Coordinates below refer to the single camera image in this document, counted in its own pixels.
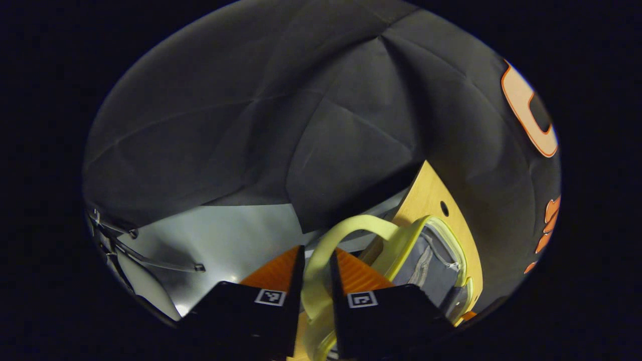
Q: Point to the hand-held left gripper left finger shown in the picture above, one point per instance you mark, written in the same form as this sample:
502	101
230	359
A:
296	286

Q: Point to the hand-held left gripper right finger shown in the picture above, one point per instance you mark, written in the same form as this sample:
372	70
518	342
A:
335	281

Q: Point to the pale yellow suitcase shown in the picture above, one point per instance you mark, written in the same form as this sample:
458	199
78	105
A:
361	223

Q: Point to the thin metal rod frame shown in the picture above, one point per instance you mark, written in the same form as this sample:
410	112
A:
199	267

